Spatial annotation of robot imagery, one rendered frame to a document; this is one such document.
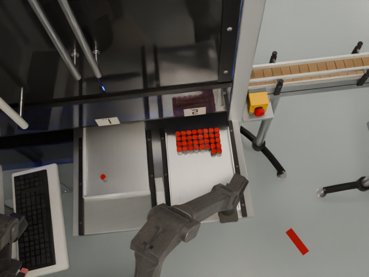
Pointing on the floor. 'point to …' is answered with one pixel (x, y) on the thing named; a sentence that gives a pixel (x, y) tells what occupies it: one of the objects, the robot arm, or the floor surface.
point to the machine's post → (245, 55)
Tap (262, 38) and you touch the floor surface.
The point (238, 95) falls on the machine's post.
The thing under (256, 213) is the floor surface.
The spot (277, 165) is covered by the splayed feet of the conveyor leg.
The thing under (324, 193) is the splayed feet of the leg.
